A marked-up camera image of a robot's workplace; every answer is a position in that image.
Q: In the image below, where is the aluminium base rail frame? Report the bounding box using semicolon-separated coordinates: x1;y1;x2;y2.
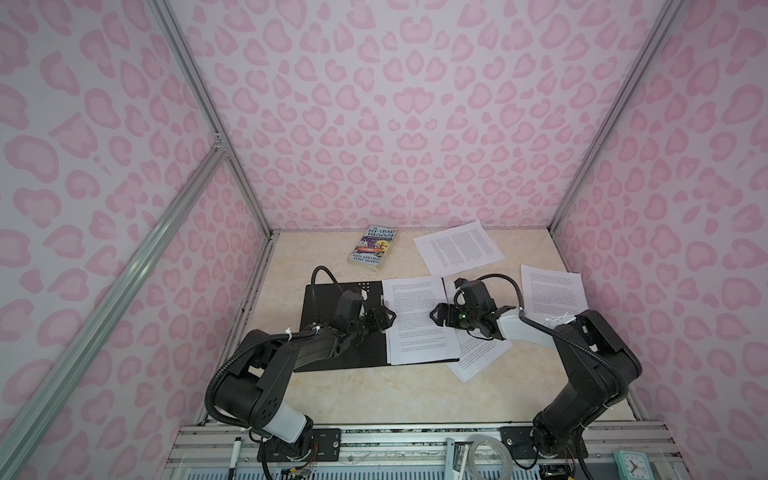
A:
161;421;691;479

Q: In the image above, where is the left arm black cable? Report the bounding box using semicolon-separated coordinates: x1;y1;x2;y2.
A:
203;265;346;430

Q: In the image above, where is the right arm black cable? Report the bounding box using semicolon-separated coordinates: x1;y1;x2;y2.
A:
455;272;631;409

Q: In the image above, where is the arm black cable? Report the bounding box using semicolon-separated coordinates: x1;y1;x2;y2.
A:
203;265;346;430
455;272;631;409

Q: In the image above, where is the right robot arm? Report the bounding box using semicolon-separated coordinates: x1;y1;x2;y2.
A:
429;273;642;458

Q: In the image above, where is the teal alarm clock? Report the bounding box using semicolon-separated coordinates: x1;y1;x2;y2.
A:
613;450;655;480

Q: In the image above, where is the black white marker pen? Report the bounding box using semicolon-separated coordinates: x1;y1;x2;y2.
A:
226;437;242;480

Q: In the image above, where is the printed sheet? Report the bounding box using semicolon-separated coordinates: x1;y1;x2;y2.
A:
414;221;505;277
448;330;512;383
382;276;460;366
521;265;588;328

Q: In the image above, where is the clear tube coil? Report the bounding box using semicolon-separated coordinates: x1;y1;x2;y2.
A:
465;435;514;480

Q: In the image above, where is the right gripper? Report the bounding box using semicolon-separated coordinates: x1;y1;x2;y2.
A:
427;303;481;332

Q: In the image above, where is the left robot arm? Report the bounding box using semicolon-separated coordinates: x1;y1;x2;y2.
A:
204;290;397;459

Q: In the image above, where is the colourful paperback book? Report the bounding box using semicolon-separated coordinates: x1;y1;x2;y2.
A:
348;225;398;270

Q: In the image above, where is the black A4 clip folder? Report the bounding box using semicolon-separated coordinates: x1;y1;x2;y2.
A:
296;276;461;373

